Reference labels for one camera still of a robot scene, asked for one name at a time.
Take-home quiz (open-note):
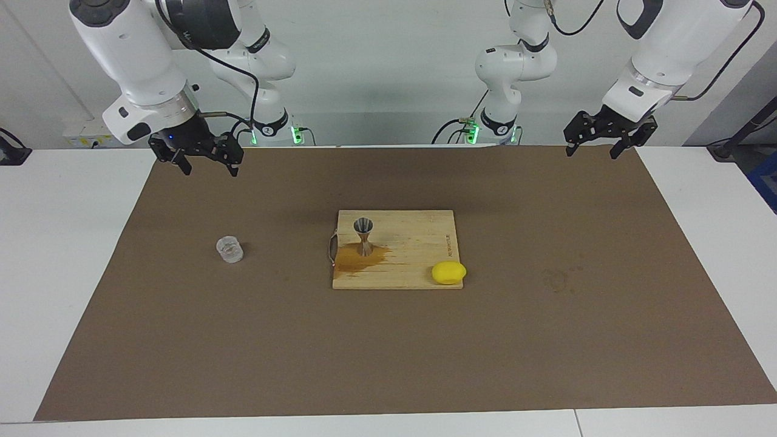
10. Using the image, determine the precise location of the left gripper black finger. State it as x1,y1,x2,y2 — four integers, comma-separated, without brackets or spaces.
610,118,658,160
563,111,599,157

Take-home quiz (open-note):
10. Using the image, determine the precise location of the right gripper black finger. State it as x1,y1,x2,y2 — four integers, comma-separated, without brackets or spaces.
212,134,245,177
149,137,194,177

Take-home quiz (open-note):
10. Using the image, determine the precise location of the small clear glass cup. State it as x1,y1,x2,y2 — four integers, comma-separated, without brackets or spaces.
216,236,245,264

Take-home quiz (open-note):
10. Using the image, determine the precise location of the metal double jigger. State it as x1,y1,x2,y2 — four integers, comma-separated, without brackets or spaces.
353,217,375,257

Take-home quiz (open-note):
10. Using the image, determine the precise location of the black stand leg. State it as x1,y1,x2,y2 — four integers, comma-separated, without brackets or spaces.
707,97,777,161

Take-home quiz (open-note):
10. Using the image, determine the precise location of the blue crate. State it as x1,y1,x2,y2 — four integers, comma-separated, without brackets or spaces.
748,152,777,214

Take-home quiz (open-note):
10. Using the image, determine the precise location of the brown table mat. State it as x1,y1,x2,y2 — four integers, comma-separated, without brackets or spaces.
33,146,777,421

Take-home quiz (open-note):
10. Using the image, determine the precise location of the yellow lemon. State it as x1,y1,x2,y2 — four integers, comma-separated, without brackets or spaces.
431,260,467,285

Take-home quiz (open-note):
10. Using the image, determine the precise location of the wooden cutting board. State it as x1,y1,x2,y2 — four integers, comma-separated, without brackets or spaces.
328,210,464,290

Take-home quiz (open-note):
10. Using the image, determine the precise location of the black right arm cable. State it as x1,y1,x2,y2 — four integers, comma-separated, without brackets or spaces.
155,0,262,137

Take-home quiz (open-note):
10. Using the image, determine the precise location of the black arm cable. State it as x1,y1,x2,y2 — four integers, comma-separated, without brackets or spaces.
546,0,765,101
155,0,262,137

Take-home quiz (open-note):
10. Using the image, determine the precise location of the white wall outlet box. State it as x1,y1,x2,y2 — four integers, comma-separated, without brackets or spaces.
63,118,122,149

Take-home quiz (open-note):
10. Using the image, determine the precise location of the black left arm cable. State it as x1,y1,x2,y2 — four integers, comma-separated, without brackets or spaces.
546,0,765,101

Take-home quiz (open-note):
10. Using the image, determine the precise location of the left arm base cable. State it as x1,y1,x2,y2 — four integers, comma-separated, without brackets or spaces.
432,90,489,145

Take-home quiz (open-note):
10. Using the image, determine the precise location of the black clamp mount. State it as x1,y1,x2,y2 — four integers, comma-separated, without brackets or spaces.
0,127,32,166

